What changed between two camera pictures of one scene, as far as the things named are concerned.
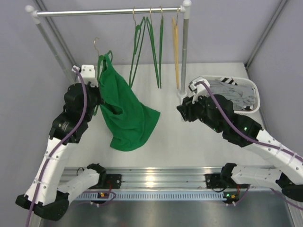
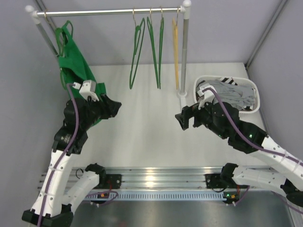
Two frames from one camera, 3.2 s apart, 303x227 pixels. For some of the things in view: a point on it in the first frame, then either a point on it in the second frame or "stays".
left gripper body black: [96, 95] → [105, 107]
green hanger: [99, 57] → [61, 38]
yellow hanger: [176, 49] stays
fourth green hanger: [161, 35] stays
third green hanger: [151, 37] stays
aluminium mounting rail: [150, 178] stays
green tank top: [129, 116] → [74, 67]
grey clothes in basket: [242, 97] stays
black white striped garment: [229, 80] stays
